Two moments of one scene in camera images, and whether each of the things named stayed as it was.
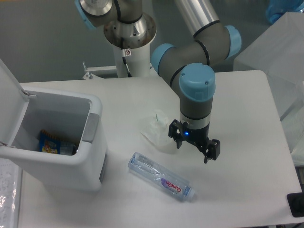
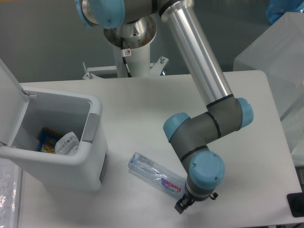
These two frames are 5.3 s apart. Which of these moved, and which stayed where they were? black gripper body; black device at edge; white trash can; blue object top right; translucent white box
Moved: black gripper body
Stayed: blue object top right; black device at edge; white trash can; translucent white box
